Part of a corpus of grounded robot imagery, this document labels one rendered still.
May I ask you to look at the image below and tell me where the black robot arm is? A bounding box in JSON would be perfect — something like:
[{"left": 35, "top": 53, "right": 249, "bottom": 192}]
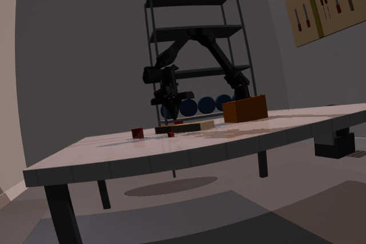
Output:
[{"left": 142, "top": 27, "right": 251, "bottom": 100}]

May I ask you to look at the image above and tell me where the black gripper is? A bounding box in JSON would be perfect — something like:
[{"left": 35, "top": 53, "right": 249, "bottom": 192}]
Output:
[{"left": 150, "top": 80, "right": 194, "bottom": 120}]

